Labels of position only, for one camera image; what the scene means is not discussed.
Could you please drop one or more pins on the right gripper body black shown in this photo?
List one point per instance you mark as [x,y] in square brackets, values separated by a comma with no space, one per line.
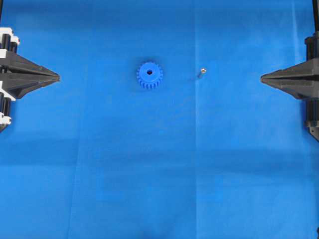
[312,102]

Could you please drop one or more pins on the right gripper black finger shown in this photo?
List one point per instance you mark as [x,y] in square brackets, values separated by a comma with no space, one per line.
[303,70]
[299,89]

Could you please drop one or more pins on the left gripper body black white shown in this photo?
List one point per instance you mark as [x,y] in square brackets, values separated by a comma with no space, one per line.
[8,42]

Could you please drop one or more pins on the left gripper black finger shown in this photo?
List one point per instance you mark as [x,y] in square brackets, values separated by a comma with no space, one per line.
[20,87]
[16,63]

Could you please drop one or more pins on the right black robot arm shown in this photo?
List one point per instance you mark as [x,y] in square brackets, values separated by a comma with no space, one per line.
[316,15]

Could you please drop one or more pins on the small blue plastic gear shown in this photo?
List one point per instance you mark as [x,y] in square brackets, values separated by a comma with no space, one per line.
[149,75]

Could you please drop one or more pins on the blue table mat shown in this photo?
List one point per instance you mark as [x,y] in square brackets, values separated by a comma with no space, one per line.
[96,156]

